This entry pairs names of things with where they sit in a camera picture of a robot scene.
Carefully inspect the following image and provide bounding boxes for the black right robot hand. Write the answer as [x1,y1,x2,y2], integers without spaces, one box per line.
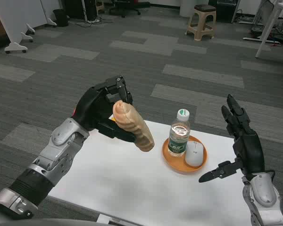
[198,94,266,184]

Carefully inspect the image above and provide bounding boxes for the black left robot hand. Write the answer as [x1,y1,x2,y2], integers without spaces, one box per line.
[72,75,136,144]

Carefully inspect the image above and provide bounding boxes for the long ridged brown bread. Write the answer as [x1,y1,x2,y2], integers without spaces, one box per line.
[112,99,155,153]

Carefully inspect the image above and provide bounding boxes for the white computer mouse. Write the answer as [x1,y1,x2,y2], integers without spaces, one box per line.
[184,141,203,167]

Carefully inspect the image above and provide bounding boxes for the clear water bottle green label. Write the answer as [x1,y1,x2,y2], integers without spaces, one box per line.
[167,108,191,157]

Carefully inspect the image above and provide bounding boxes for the orange round plate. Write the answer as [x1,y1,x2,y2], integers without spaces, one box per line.
[162,135,208,175]

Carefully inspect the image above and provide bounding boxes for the black waste bin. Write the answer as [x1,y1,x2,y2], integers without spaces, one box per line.
[52,8,69,27]

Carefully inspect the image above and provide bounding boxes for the black cabinet under desk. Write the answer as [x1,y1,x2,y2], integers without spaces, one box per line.
[66,0,97,21]

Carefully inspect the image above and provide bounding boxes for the small beige stool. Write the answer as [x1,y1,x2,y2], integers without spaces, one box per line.
[95,0,106,15]

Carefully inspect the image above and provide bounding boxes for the black office chair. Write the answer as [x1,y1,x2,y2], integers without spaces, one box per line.
[108,0,151,17]

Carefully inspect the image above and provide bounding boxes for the narrow white partition panel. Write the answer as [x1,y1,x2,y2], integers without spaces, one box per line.
[40,0,58,26]

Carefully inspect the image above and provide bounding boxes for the wide white partition panel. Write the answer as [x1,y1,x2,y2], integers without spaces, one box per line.
[0,0,36,54]

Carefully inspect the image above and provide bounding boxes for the white desk slanted leg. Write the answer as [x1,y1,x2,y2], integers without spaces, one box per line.
[255,2,283,59]

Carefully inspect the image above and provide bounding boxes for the grey robot chest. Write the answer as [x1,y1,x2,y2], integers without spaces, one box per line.
[0,218,102,226]

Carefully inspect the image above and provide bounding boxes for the black computer case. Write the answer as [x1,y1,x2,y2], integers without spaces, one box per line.
[208,0,239,24]

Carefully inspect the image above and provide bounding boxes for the beige stool dark seat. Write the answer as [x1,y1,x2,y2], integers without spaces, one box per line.
[185,4,217,42]

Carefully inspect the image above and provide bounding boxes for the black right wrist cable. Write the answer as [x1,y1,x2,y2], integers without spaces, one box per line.
[265,169,276,182]

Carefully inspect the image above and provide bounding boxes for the white desk with cables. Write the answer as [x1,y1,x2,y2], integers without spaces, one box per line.
[238,0,282,44]

